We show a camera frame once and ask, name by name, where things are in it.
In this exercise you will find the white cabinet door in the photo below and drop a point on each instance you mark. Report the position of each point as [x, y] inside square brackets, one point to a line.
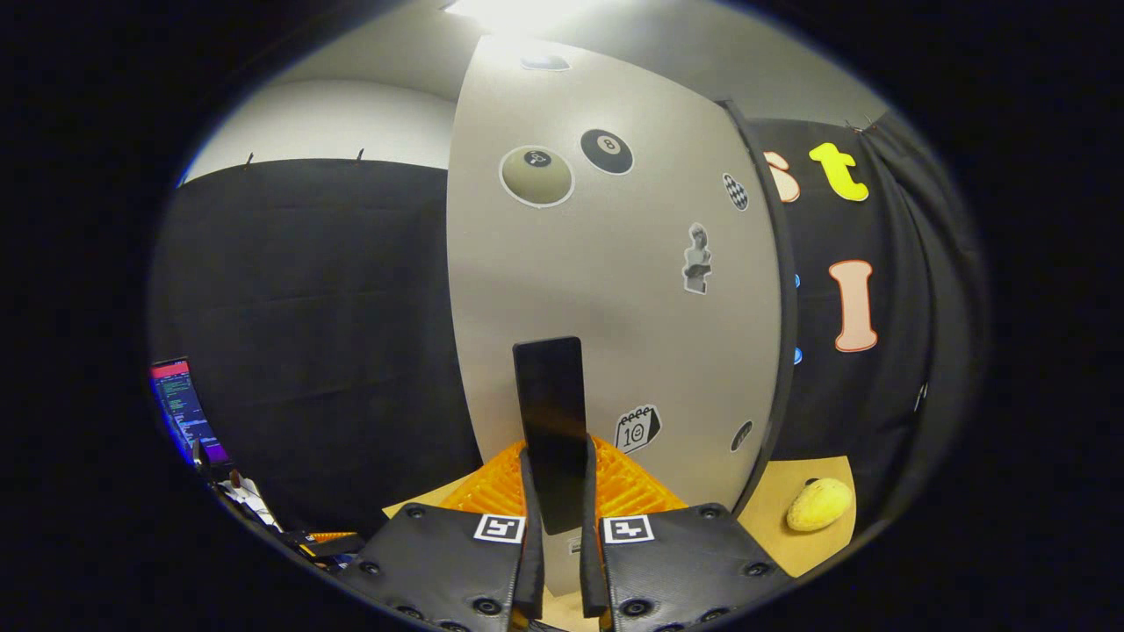
[597, 281]

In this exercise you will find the black backdrop cloth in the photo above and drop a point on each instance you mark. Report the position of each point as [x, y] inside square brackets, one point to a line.
[307, 307]

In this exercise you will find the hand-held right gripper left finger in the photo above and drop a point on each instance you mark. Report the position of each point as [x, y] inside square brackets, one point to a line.
[529, 562]

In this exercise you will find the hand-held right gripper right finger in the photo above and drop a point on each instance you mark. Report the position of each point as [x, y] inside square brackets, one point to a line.
[593, 570]

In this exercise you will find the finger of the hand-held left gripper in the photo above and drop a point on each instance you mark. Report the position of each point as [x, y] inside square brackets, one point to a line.
[329, 537]

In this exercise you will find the ceiling light panel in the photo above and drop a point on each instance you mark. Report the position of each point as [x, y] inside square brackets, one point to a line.
[518, 13]

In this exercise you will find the laptop screen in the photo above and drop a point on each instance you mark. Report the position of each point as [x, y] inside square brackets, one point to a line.
[184, 408]

